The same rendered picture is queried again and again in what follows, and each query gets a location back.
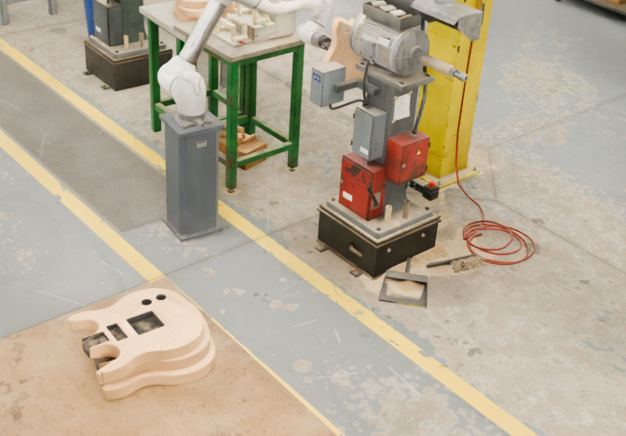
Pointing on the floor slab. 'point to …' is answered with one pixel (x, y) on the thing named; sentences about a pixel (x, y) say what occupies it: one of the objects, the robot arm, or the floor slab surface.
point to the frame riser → (367, 247)
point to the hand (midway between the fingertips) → (346, 53)
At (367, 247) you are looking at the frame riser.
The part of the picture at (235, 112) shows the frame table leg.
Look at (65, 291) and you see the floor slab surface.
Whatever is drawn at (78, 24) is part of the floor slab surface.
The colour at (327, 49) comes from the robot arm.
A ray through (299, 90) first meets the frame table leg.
